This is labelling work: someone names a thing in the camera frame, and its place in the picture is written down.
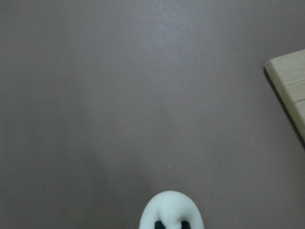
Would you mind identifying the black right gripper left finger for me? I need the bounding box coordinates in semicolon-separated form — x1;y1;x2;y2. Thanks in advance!
154;221;165;229

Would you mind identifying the wooden cutting board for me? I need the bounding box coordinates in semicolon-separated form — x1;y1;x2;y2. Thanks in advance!
264;50;305;146

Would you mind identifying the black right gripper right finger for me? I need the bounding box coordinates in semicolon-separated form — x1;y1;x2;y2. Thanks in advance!
181;220;190;229

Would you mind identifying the white steamed bun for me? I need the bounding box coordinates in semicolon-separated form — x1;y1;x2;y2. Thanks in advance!
139;190;204;229

